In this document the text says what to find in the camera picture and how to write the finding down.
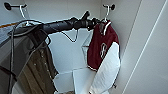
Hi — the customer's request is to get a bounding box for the maroon and white jacket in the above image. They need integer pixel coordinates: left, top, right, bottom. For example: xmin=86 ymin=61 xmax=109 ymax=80
xmin=86 ymin=20 xmax=121 ymax=94

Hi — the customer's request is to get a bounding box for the white wardrobe door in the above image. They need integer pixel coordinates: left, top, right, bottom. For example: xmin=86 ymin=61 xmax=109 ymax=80
xmin=114 ymin=0 xmax=168 ymax=94

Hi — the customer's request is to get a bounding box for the white wardrobe body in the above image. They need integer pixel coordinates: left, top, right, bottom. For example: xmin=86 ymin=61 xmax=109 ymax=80
xmin=0 ymin=0 xmax=143 ymax=94

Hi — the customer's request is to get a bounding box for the white wardrobe shelf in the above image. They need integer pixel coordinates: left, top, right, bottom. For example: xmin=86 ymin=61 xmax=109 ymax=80
xmin=72 ymin=67 xmax=98 ymax=94

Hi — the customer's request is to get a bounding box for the white clothes hanger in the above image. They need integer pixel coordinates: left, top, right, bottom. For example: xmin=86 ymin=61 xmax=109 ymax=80
xmin=18 ymin=4 xmax=30 ymax=22

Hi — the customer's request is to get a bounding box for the orange and white warning sticker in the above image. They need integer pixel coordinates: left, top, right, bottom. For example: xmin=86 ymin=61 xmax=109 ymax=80
xmin=0 ymin=22 xmax=18 ymax=30

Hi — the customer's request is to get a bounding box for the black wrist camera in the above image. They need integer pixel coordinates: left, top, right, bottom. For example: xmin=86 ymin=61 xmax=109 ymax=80
xmin=81 ymin=10 xmax=92 ymax=21

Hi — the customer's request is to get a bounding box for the dark wardrobe rail hook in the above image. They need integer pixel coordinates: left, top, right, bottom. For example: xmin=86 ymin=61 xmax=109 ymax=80
xmin=3 ymin=2 xmax=28 ymax=11
xmin=102 ymin=3 xmax=116 ymax=11

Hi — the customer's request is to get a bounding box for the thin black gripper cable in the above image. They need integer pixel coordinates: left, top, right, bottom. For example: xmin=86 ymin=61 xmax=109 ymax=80
xmin=59 ymin=29 xmax=80 ymax=44

